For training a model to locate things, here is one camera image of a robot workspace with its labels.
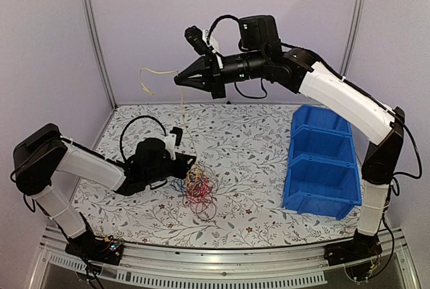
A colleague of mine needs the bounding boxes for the right aluminium frame post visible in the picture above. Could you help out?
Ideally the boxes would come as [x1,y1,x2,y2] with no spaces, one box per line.
[340,0,365,76]

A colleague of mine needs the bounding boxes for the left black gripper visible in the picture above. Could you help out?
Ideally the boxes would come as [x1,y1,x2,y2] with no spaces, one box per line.
[144,153,196,187]

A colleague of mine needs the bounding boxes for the blue three-compartment bin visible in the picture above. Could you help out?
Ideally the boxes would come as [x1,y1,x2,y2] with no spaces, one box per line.
[282,105,361,220]

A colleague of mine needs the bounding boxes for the blue cable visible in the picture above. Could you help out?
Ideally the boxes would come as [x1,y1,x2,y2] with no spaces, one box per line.
[169,176,189,196]

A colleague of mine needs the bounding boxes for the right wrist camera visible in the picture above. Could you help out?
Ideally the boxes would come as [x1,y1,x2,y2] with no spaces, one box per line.
[184,26,224,69]

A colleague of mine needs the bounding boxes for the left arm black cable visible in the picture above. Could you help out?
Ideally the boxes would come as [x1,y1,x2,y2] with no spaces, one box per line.
[120,115,168,162]

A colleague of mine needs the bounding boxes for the aluminium frame post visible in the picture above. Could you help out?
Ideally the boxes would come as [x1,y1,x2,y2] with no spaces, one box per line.
[81,0,118,110]
[340,0,365,76]

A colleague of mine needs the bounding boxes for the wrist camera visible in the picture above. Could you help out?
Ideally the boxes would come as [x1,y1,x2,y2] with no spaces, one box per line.
[184,26,224,69]
[164,127,183,161]

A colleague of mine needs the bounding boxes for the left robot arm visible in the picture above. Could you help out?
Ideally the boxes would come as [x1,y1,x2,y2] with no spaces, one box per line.
[11,124,196,258]

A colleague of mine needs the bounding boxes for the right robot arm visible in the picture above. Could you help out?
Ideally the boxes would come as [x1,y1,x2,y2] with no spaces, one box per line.
[174,15,411,259]

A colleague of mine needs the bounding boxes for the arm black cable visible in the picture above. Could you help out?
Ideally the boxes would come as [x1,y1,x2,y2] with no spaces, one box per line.
[120,115,168,162]
[206,15,269,99]

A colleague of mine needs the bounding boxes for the aluminium front rail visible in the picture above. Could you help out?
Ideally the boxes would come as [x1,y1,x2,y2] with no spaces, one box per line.
[29,226,425,288]

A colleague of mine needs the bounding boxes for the floral table mat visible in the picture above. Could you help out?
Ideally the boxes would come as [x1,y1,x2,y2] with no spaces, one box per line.
[72,104,360,248]

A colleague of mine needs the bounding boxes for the left aluminium frame post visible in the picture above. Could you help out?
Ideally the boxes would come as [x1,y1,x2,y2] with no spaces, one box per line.
[81,0,118,110]

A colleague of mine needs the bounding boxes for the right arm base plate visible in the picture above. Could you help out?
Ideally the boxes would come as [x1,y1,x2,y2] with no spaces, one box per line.
[324,240,382,266]

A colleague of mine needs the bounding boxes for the red cable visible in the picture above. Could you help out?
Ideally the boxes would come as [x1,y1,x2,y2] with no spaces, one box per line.
[183,164,221,222]

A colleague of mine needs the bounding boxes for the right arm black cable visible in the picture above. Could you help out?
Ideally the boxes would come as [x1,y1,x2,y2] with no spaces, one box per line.
[206,15,269,99]

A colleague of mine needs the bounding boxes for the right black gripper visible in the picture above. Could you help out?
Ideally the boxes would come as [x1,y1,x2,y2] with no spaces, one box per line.
[173,50,266,99]

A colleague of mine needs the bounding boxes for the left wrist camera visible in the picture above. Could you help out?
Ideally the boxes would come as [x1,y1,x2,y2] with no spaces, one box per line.
[164,127,183,161]

